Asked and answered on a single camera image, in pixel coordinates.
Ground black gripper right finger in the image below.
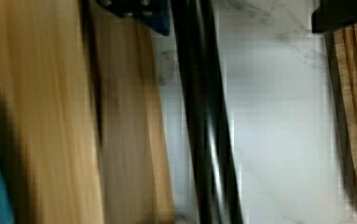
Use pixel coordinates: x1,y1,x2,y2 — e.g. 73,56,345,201
311,0,357,34

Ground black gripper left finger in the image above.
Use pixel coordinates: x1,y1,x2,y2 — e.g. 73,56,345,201
95,0,171,35

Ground black drawer handle bar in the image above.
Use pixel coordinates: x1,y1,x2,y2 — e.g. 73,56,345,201
171,0,244,224

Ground bamboo drawer cabinet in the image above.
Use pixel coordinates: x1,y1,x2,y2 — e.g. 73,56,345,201
0,0,176,224

